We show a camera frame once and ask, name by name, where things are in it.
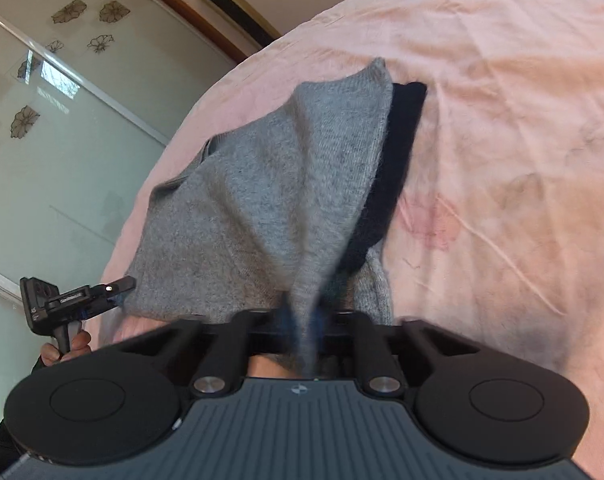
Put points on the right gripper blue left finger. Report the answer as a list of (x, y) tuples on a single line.
[(282, 328)]

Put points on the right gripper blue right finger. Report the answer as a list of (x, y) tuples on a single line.
[(324, 327)]

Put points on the grey and navy knit sweater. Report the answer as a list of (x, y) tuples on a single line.
[(289, 209)]

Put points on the pink bed sheet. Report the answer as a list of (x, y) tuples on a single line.
[(499, 233)]

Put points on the frosted floral wardrobe door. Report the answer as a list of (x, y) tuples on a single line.
[(76, 144)]

